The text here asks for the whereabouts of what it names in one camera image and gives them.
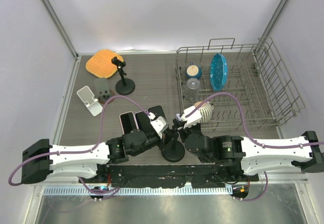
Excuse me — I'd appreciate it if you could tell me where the lavender case phone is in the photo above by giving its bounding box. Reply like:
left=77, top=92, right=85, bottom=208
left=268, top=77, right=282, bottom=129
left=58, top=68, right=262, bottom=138
left=135, top=111, right=155, bottom=134

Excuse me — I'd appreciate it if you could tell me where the black tall pole stand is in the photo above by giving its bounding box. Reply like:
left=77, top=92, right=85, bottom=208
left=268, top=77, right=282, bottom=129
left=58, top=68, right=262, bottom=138
left=161, top=118, right=185, bottom=162

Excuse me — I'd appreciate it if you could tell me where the black phone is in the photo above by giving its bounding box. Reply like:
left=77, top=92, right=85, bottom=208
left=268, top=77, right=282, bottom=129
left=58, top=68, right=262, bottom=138
left=148, top=105, right=165, bottom=119

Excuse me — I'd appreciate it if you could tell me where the pink case phone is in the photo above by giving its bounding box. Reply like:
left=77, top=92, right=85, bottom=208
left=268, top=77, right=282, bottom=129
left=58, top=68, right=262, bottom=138
left=119, top=112, right=138, bottom=135

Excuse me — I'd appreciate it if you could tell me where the black round base stand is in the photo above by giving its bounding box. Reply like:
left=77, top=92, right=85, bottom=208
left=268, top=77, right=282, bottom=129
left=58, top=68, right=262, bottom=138
left=111, top=57, right=135, bottom=96

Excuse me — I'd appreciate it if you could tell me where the grey stand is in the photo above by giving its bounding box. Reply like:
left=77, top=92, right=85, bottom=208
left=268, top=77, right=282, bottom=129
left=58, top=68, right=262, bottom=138
left=94, top=78, right=111, bottom=104

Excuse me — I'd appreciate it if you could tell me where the white case phone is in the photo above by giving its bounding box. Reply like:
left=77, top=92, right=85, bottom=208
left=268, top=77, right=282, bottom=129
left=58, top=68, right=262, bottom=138
left=176, top=113, right=182, bottom=122

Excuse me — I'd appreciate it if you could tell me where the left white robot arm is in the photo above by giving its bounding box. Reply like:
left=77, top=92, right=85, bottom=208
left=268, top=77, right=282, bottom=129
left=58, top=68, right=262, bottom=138
left=21, top=129, right=174, bottom=185

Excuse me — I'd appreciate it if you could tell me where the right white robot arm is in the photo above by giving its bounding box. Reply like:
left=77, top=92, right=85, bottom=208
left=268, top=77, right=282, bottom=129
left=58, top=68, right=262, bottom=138
left=173, top=118, right=323, bottom=181

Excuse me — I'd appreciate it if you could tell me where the white phone stand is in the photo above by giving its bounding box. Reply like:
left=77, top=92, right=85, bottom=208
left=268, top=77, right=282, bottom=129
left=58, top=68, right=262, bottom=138
left=76, top=86, right=103, bottom=117

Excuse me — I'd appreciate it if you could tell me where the striped ceramic mug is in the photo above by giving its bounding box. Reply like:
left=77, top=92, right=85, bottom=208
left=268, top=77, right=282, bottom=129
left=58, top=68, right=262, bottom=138
left=198, top=102, right=214, bottom=122

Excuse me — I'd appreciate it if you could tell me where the clear glass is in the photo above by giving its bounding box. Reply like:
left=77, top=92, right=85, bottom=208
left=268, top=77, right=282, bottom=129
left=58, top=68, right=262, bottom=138
left=183, top=78, right=200, bottom=101

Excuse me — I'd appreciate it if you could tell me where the blue mug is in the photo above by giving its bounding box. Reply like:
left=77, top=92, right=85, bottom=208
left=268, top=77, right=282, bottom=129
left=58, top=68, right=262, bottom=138
left=185, top=63, right=202, bottom=80

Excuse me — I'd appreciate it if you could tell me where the teal speckled plate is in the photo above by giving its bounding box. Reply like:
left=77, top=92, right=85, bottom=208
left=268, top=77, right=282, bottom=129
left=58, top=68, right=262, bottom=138
left=210, top=53, right=228, bottom=91

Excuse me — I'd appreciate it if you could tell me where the orange woven mat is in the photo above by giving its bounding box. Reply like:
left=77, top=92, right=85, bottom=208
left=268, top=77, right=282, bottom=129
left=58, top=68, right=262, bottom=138
left=86, top=49, right=124, bottom=78

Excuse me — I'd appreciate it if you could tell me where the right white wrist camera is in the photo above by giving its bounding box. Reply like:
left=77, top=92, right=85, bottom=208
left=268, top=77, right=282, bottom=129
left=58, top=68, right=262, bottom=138
left=180, top=106, right=202, bottom=129

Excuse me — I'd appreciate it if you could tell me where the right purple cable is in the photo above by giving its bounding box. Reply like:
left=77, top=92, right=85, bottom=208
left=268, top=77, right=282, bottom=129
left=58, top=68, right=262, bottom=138
left=187, top=92, right=324, bottom=202

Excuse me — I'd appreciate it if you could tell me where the purple cable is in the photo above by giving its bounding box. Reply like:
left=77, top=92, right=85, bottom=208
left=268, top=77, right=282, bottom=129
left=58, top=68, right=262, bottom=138
left=8, top=95, right=152, bottom=204
left=187, top=92, right=324, bottom=202

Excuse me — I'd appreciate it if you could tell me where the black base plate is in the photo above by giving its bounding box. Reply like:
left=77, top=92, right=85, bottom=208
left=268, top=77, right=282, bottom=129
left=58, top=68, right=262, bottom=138
left=82, top=164, right=258, bottom=189

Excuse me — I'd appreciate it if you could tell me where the grey wire dish rack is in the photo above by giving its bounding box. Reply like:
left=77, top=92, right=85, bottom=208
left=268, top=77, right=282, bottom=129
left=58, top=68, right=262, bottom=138
left=176, top=37, right=305, bottom=131

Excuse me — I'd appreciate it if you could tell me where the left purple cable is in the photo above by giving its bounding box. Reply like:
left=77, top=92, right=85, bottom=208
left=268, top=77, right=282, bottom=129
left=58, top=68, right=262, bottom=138
left=8, top=95, right=152, bottom=204

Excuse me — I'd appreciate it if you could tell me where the white cable duct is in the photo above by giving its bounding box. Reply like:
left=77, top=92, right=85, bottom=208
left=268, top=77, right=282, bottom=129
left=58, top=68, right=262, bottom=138
left=43, top=185, right=232, bottom=196

